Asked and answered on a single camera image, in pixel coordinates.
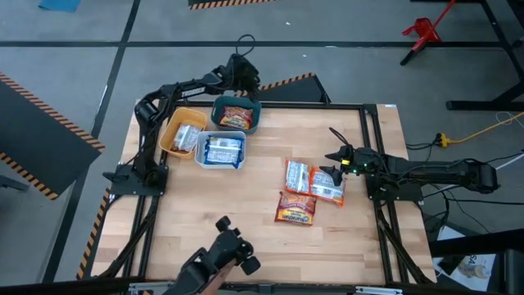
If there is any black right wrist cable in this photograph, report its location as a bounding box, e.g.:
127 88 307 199
328 126 350 148

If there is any white plastic bin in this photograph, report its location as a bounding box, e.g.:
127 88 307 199
193 129 247 170

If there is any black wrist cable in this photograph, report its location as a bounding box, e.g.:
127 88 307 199
328 126 350 148
234 34 256 57

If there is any blue floor mat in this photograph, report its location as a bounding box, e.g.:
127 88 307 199
38 0 82 12

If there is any black table leg frame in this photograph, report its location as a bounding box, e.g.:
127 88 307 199
409 0 524 112

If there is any yellow extension cord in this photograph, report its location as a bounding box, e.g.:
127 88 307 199
435 111 524 148

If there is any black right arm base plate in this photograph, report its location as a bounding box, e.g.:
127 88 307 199
366 175 425 202

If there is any silver metal bracket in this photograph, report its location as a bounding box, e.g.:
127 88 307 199
128 280 175 294
354 285 404 295

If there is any black aluminium table frame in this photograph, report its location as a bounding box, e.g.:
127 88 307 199
92 98 436 288

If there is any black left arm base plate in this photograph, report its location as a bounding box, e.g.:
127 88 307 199
102 163 169 197

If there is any small black hazard-striped platform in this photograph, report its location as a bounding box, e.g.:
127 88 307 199
235 72 332 103

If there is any large black hazard-striped platform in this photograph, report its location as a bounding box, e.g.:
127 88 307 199
0 72 106 201

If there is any black frame rail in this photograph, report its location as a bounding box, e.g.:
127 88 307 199
0 277 524 295

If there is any red metal stand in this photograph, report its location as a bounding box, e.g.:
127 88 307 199
400 0 458 66

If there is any teal plastic bin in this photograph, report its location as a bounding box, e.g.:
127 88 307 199
210 95 263 135

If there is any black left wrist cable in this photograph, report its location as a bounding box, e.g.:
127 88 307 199
234 34 256 57

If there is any hazard-striped black board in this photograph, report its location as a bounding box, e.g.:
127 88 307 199
187 0 279 11

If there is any red Maruchan noodle pack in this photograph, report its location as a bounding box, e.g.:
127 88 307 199
218 105 255 131
273 190 318 226

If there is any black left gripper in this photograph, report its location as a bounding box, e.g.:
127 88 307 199
224 52 262 103

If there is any grey metal bar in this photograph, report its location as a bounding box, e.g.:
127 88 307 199
0 174 30 193

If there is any orange Maruchan noodle pack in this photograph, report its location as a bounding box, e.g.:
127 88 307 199
284 158 313 195
309 166 347 207
170 123 202 154

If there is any orange plastic bin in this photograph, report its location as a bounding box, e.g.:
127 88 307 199
158 107 209 161

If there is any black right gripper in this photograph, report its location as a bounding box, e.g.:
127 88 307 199
318 145 372 188

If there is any black furniture frame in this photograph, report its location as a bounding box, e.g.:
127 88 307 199
427 227 524 295

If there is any white cable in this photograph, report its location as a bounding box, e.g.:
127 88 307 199
493 153 524 171

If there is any white printed paper sheet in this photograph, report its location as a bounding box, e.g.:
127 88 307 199
432 225 499 293

